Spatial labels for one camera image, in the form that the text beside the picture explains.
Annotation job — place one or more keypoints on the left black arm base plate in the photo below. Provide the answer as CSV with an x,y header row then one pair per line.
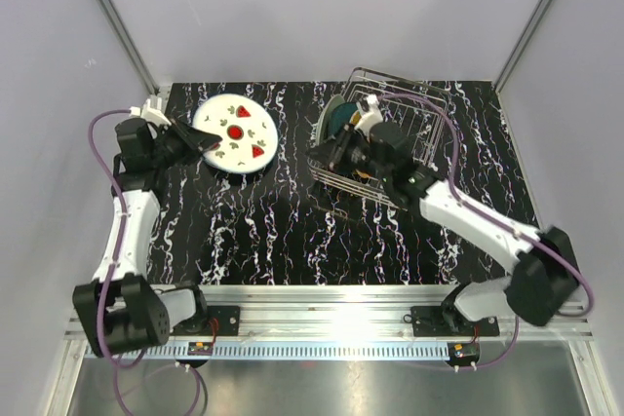
x,y
226,318

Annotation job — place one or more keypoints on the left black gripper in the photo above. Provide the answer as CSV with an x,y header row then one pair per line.
x,y
194,140

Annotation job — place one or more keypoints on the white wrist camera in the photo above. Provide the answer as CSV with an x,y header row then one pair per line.
x,y
370,114
152,111

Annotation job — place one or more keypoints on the small circuit board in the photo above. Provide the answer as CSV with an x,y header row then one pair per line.
x,y
467,351
200,349

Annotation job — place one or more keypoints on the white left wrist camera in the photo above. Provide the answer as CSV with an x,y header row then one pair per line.
x,y
152,111

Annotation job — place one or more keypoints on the left aluminium frame post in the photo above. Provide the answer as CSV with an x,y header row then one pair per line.
x,y
133,55

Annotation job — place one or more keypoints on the orange woven basket plate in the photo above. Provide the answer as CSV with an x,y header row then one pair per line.
x,y
362,175

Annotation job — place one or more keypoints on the white slotted cable duct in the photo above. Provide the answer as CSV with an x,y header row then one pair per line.
x,y
292,350

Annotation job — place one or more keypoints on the right small circuit board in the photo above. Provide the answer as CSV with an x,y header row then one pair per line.
x,y
467,351

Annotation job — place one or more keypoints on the metal wire dish rack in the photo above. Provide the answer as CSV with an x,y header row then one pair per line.
x,y
414,106

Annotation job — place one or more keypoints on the aluminium frame post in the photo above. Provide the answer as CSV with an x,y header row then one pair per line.
x,y
133,55
533,23

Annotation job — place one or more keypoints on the teal square plate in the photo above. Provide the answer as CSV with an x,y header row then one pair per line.
x,y
340,116

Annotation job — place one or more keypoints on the left small circuit board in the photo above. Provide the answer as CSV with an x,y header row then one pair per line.
x,y
200,349

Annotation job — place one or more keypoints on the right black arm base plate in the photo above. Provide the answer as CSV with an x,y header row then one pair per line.
x,y
439,321

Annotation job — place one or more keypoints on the mint green flower plate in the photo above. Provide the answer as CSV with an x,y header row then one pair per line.
x,y
323,123

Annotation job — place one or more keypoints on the yellow woven pattern plate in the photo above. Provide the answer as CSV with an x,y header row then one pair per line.
x,y
355,118

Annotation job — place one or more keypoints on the white watermelon pattern plate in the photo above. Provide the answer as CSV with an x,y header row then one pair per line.
x,y
249,135

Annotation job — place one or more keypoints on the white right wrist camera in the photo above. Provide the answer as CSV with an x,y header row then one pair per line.
x,y
370,114

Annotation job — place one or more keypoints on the right aluminium frame post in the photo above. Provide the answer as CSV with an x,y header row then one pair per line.
x,y
533,23

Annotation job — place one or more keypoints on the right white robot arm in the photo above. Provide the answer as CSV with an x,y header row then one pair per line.
x,y
540,277

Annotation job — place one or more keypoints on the aluminium mounting rail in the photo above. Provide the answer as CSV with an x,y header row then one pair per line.
x,y
349,313

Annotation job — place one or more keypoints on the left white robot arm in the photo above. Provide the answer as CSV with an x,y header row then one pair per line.
x,y
119,310

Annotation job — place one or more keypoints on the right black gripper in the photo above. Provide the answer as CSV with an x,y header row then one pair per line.
x,y
343,144

